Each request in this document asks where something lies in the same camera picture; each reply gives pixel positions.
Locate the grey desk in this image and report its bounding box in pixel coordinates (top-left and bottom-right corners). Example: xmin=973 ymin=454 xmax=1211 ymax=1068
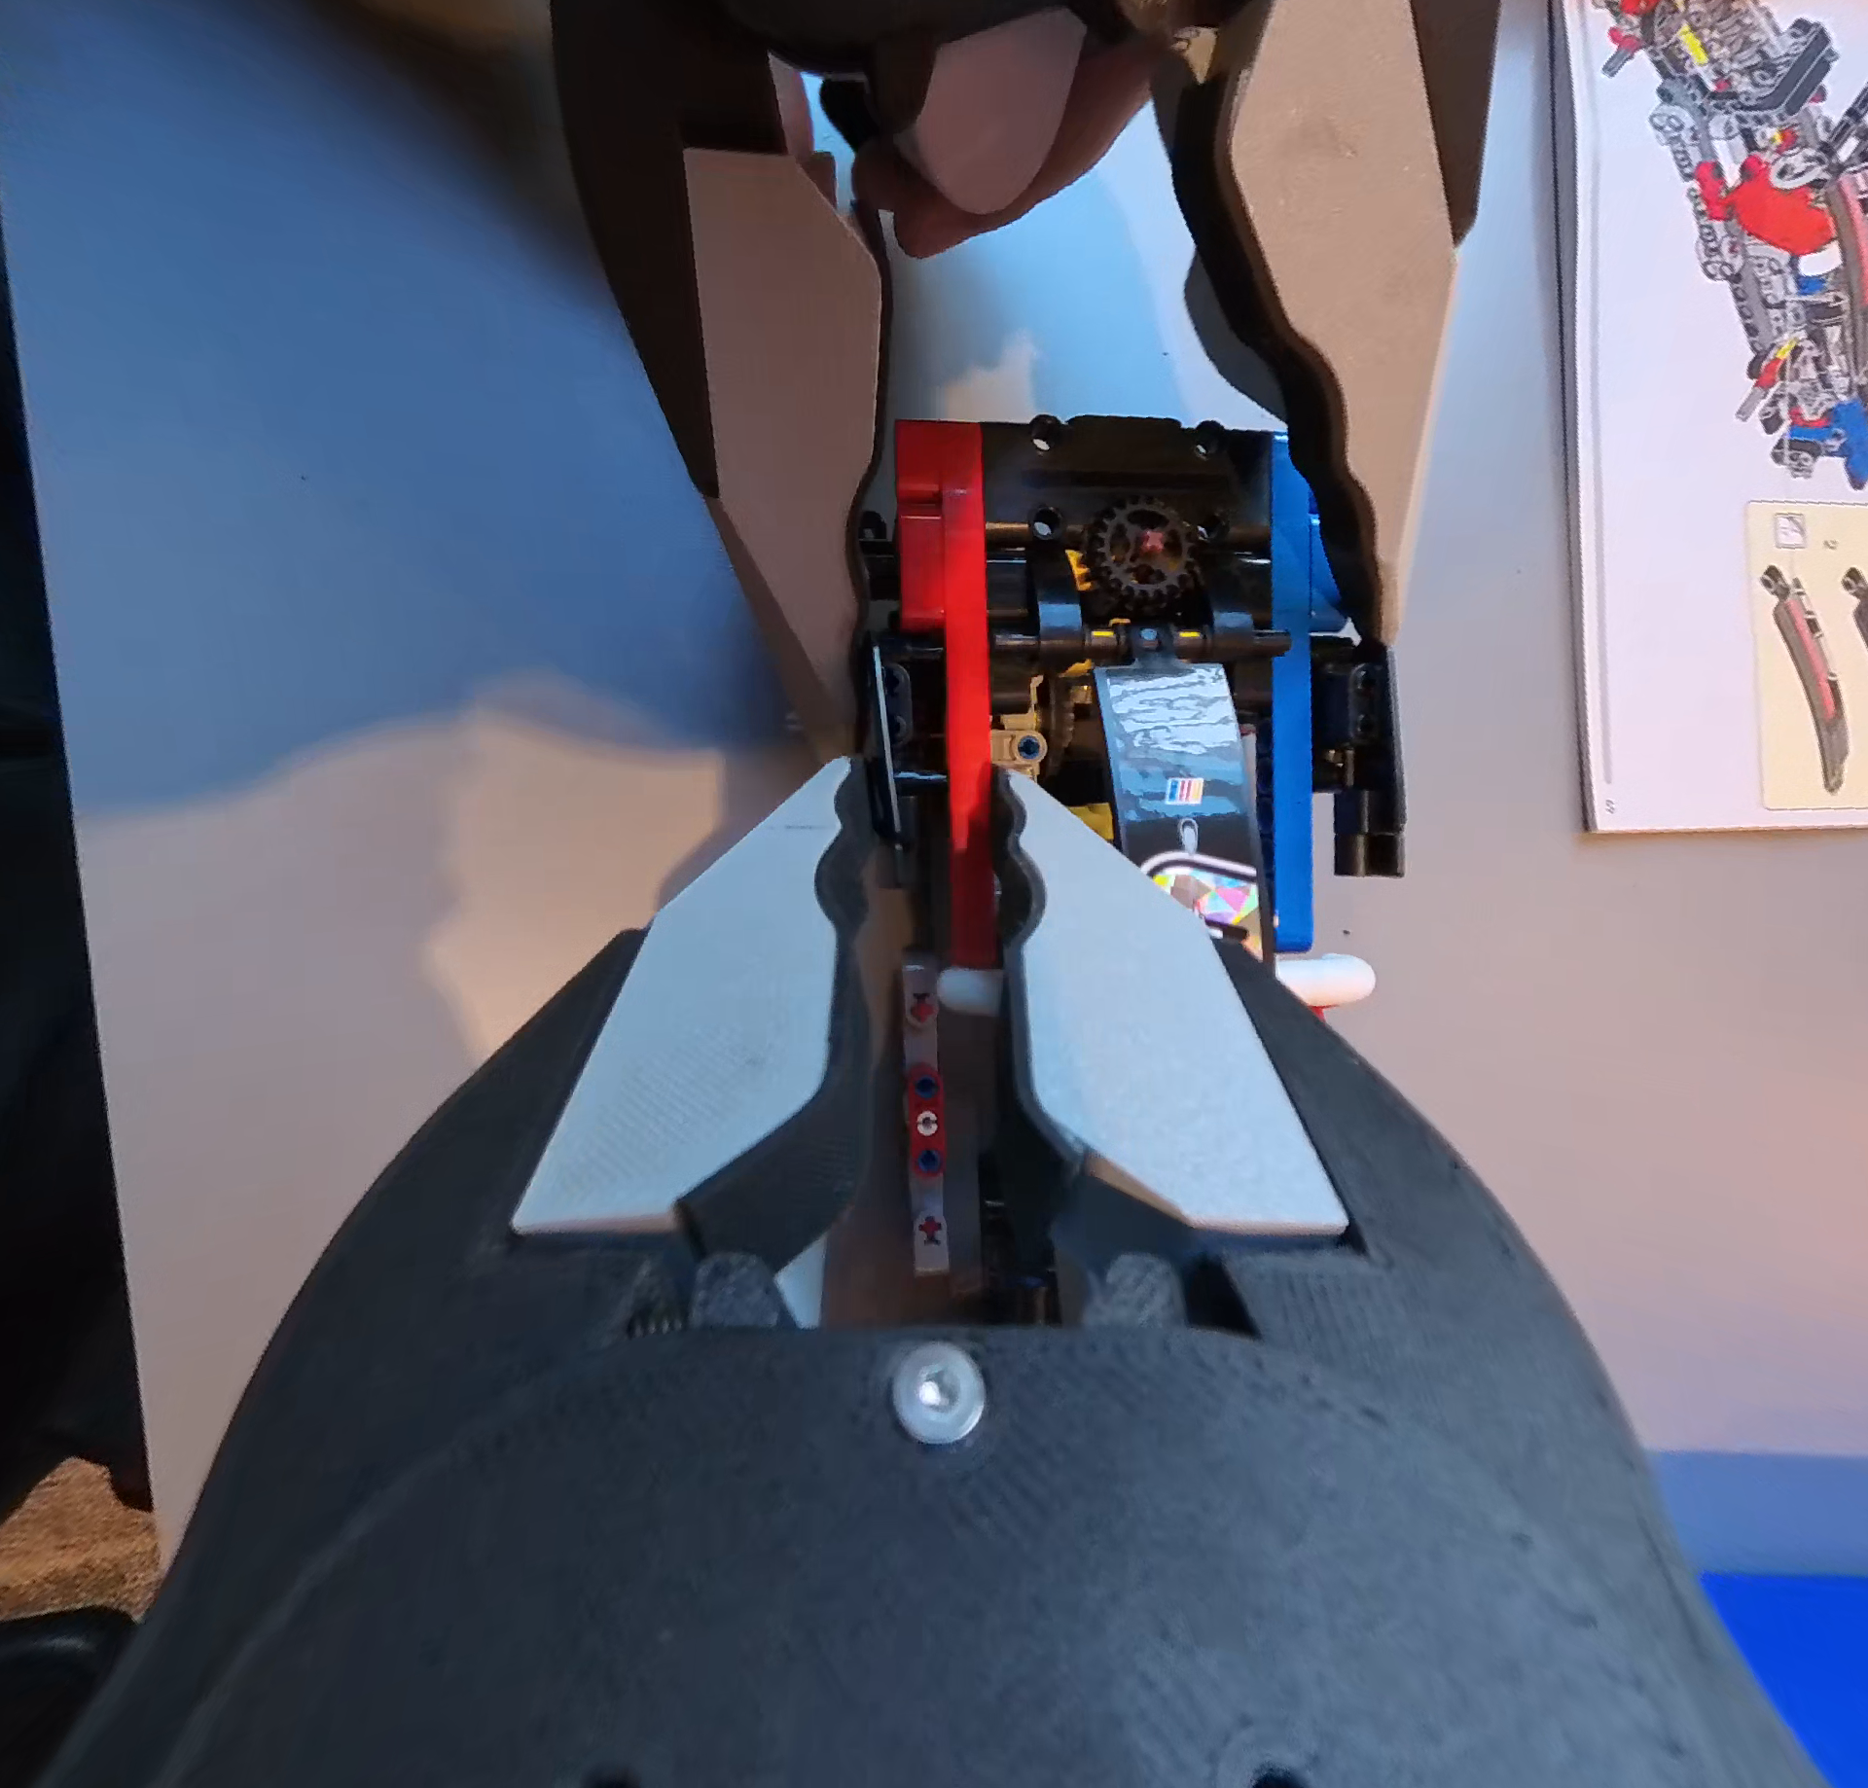
xmin=0 ymin=0 xmax=1868 ymax=1570

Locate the black toy panel with sticker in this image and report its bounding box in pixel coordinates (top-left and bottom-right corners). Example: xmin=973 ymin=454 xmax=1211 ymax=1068
xmin=868 ymin=638 xmax=924 ymax=843

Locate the toy brick car assembly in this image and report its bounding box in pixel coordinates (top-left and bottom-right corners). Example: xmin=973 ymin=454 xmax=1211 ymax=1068
xmin=853 ymin=416 xmax=1410 ymax=1329

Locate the open instruction booklet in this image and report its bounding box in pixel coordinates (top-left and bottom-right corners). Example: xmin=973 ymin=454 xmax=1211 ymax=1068
xmin=1546 ymin=0 xmax=1868 ymax=834

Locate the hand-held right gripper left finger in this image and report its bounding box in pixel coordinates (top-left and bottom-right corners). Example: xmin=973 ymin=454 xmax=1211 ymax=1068
xmin=508 ymin=759 xmax=874 ymax=1274

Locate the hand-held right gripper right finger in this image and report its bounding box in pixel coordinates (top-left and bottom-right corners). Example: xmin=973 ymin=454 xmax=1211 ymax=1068
xmin=997 ymin=769 xmax=1352 ymax=1316

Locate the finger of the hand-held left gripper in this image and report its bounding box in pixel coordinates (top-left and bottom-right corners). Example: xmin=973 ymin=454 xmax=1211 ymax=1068
xmin=681 ymin=145 xmax=890 ymax=769
xmin=1174 ymin=0 xmax=1464 ymax=650

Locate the person's left hand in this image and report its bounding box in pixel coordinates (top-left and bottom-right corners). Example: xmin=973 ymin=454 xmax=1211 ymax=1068
xmin=773 ymin=7 xmax=1158 ymax=260

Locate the blue storage bin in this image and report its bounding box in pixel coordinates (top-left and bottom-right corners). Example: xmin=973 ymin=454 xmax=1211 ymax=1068
xmin=1699 ymin=1570 xmax=1868 ymax=1788

